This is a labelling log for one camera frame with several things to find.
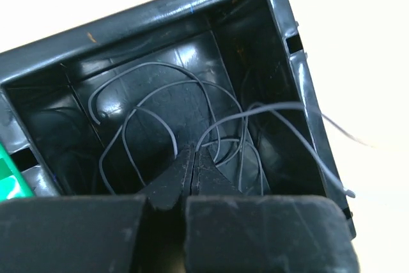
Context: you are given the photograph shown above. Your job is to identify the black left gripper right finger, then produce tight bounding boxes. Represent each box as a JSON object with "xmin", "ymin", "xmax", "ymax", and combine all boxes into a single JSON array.
[{"xmin": 184, "ymin": 148, "xmax": 360, "ymax": 272}]

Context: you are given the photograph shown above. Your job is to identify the grey wire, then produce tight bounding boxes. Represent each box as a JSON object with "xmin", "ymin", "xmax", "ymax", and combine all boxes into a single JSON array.
[
  {"xmin": 88, "ymin": 61, "xmax": 266, "ymax": 196},
  {"xmin": 195, "ymin": 102, "xmax": 356, "ymax": 199}
]

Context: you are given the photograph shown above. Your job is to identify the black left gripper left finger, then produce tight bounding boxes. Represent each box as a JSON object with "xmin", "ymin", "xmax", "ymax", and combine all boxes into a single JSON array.
[{"xmin": 1, "ymin": 146, "xmax": 195, "ymax": 272}]

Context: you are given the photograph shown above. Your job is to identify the black plastic bin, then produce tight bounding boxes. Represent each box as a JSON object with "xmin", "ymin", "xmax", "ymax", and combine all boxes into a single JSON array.
[{"xmin": 1, "ymin": 0, "xmax": 355, "ymax": 232}]

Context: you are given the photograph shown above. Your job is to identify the green plastic bin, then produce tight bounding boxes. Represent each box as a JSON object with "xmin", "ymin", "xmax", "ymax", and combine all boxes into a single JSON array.
[{"xmin": 0, "ymin": 144, "xmax": 35, "ymax": 201}]

